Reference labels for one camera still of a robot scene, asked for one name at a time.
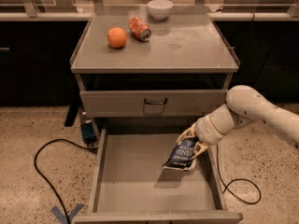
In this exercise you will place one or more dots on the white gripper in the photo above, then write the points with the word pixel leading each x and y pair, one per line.
pixel 204 129

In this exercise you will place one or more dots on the blue chip bag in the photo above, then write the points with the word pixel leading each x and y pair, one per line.
pixel 181 157

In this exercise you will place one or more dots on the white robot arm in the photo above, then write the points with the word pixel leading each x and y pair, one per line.
pixel 243 104

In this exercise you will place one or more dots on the open middle drawer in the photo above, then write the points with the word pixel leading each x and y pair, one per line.
pixel 130 185

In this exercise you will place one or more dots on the grey drawer cabinet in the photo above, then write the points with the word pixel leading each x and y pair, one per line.
pixel 184 52

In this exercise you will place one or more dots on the closed top drawer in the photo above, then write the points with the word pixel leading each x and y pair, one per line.
pixel 176 103

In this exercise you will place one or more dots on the dark back counter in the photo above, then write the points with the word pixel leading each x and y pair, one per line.
pixel 35 69

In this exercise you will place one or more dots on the blue power box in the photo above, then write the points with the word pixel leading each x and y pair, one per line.
pixel 87 131

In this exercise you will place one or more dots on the orange soda can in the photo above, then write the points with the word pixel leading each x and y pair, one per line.
pixel 139 29

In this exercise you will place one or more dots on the orange fruit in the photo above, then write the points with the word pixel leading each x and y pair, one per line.
pixel 116 38

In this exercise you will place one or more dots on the white bowl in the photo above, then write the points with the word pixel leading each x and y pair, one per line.
pixel 160 9

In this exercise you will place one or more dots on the blue tape cross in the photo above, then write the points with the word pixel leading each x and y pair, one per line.
pixel 66 218

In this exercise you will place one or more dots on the black drawer handle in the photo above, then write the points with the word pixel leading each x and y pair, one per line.
pixel 151 102

